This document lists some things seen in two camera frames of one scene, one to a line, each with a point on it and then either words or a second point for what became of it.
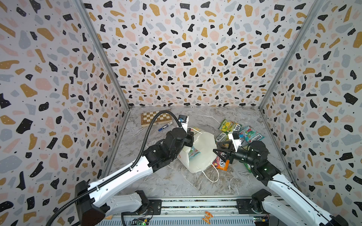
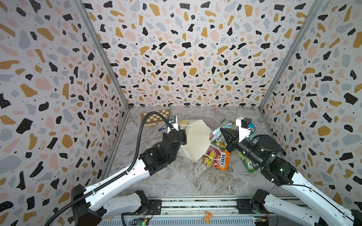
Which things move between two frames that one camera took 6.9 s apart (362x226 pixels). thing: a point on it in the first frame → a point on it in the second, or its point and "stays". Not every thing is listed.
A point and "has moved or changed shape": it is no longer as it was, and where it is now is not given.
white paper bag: [205, 143] has moved or changed shape
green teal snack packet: [250, 134] stays
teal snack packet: [193, 152] → [214, 134]
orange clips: [207, 217] stays
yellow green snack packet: [248, 167] stays
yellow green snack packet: [226, 126] stays
